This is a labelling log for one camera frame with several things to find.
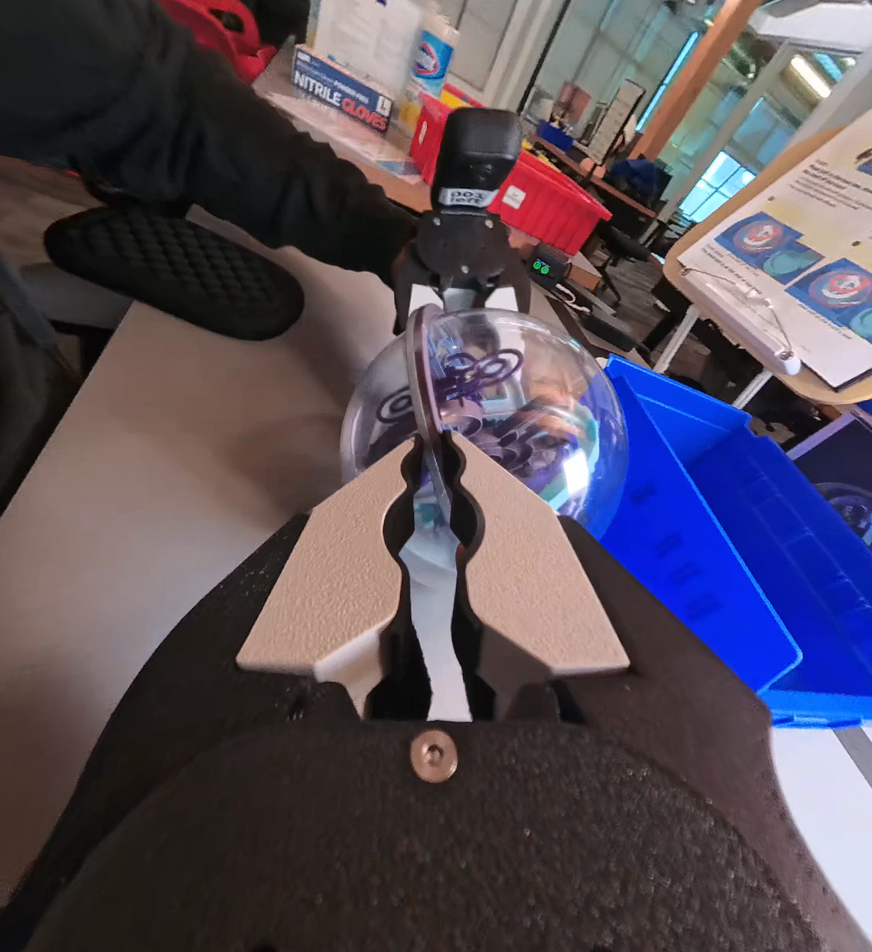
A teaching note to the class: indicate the blue plastic bin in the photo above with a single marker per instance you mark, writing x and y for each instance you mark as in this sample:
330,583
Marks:
741,520

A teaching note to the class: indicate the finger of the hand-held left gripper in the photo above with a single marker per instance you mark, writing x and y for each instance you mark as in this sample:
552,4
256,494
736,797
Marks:
503,297
421,301

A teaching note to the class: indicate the red plastic bin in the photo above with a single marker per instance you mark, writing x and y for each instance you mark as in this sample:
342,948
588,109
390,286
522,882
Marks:
547,201

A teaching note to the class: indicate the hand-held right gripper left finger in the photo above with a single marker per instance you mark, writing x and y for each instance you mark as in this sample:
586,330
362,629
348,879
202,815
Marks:
324,595

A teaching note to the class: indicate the white wipes canister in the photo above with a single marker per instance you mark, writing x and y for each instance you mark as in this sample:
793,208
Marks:
432,56

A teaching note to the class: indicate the person's left forearm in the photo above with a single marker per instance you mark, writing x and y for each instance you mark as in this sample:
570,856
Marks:
146,134

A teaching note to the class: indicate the blue glove box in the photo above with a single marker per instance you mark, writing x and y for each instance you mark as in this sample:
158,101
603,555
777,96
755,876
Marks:
343,93

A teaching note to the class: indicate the printed instruction sheet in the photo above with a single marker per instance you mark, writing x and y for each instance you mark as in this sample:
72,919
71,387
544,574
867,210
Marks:
830,245

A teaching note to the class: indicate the white cardboard box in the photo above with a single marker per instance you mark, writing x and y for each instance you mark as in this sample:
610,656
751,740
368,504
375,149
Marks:
361,30

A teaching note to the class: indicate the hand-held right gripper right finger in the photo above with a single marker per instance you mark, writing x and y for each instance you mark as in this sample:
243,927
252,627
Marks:
540,595

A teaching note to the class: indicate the small white text board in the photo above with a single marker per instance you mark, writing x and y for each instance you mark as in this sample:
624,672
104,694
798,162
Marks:
618,111

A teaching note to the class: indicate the wooden support post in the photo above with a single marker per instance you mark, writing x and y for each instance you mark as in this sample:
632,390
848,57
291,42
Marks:
693,74

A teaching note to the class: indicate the dark blue cardboard box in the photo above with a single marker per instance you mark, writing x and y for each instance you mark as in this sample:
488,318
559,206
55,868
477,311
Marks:
867,491

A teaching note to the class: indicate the black box with green lights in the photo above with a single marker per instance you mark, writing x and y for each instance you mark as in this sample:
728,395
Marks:
547,266

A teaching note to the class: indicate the clear maze ball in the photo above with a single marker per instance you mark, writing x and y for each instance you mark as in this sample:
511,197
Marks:
555,387

